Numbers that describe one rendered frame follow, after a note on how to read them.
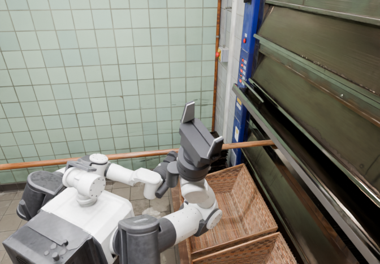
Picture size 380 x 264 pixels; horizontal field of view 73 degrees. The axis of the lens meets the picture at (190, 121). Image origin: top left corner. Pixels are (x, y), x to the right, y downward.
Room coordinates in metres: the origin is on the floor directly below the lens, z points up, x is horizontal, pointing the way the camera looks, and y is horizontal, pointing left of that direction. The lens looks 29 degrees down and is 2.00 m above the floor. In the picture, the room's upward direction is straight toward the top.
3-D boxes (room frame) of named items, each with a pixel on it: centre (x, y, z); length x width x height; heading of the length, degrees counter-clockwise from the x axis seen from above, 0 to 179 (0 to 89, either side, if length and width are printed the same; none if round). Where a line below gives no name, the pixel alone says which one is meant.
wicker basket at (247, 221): (1.15, -0.20, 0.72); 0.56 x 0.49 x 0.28; 9
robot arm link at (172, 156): (1.00, 0.11, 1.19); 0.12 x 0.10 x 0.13; 153
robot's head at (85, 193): (0.58, 0.31, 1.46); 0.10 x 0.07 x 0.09; 64
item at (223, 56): (2.10, -0.27, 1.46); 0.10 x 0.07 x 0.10; 9
